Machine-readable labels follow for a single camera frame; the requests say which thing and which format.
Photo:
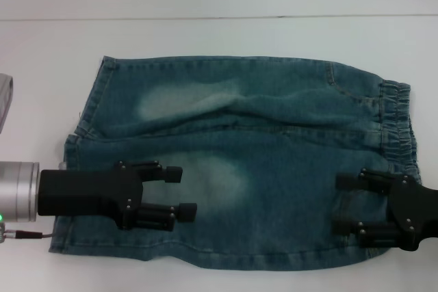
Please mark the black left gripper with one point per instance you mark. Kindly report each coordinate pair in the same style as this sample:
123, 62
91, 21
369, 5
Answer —
85, 191

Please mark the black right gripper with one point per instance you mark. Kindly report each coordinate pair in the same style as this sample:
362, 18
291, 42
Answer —
417, 213

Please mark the blue denim shorts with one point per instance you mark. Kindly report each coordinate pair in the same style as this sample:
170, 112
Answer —
239, 134

